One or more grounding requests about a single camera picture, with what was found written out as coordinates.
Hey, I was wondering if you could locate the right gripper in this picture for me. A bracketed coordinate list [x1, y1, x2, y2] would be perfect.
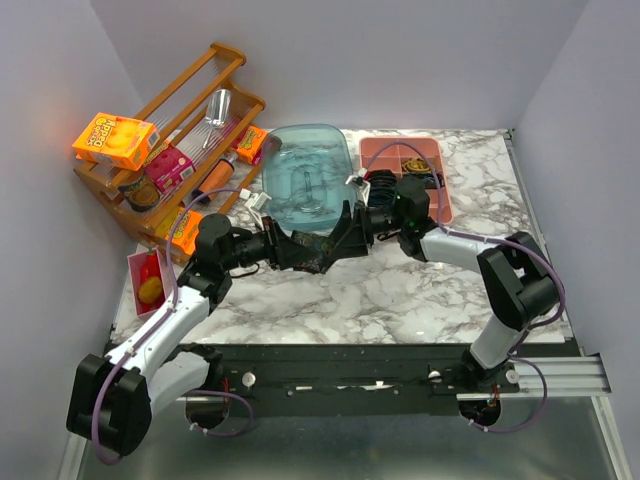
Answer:
[322, 201, 407, 262]

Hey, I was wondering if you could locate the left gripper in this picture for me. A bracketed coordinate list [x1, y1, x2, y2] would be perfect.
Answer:
[221, 216, 318, 272]

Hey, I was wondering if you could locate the dark patterned necktie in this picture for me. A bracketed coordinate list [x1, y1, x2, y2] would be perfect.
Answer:
[291, 230, 335, 274]

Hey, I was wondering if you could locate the teal transparent plastic tray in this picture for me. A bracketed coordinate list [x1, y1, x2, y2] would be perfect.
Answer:
[261, 124, 356, 232]

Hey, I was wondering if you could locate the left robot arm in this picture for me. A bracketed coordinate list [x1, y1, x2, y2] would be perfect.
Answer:
[66, 214, 315, 457]

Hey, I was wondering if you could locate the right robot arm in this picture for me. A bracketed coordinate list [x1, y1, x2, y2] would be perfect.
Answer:
[327, 177, 565, 392]

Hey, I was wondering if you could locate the rolled teal tie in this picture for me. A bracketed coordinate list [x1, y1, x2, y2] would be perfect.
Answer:
[367, 187, 396, 208]

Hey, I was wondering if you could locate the rolled black tie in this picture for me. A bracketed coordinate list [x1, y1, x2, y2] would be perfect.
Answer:
[365, 169, 398, 189]

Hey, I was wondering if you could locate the rolled gold tie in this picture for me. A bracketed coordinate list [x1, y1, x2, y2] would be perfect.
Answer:
[402, 157, 437, 175]

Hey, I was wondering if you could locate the orange bottle black cap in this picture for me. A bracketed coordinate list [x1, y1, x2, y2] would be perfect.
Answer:
[191, 151, 238, 205]

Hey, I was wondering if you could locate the rolled dark blue tie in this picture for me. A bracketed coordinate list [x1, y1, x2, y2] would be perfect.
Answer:
[424, 172, 445, 190]

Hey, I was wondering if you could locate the orange box lower shelf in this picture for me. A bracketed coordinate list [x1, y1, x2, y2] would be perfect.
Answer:
[155, 206, 203, 256]

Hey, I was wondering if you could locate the small orange box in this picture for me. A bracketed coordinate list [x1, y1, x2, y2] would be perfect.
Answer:
[231, 125, 268, 165]

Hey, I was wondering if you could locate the wooden tiered rack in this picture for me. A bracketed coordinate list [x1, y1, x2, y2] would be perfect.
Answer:
[74, 43, 266, 250]

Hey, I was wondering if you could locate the red toy pepper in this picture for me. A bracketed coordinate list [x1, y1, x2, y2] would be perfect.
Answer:
[140, 251, 161, 283]

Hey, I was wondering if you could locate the yellow toy fruit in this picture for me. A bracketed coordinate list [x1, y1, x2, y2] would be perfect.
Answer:
[137, 277, 164, 305]

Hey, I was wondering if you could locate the pink sponge box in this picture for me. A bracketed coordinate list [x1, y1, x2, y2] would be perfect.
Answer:
[144, 142, 195, 193]

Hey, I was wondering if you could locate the dark round can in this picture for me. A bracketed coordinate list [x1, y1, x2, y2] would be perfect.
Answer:
[118, 170, 160, 213]

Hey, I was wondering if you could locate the large orange sponge box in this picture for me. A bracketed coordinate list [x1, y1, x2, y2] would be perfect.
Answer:
[72, 112, 160, 171]

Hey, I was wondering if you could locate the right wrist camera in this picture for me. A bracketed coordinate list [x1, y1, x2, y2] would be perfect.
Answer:
[345, 168, 371, 206]

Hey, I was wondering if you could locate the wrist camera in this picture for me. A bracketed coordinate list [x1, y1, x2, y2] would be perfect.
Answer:
[239, 188, 272, 229]
[345, 168, 371, 206]

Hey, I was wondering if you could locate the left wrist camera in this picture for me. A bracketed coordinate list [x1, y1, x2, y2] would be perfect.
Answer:
[239, 188, 272, 229]

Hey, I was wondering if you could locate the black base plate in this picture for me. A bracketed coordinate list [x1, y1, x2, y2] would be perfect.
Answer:
[101, 342, 585, 419]

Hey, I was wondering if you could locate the aluminium rail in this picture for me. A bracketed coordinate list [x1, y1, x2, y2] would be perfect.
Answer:
[74, 354, 612, 401]

